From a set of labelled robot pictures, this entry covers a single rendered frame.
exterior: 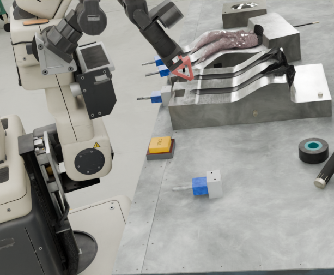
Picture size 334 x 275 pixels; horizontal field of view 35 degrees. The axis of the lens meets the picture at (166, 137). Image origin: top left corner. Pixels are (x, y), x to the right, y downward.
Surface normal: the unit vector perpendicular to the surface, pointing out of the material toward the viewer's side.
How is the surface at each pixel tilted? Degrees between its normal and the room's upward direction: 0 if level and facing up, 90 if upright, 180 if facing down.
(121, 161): 0
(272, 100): 90
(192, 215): 0
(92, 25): 90
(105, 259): 0
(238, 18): 90
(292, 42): 90
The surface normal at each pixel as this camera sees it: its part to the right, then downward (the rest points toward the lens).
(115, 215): -0.18, -0.84
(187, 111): -0.13, 0.54
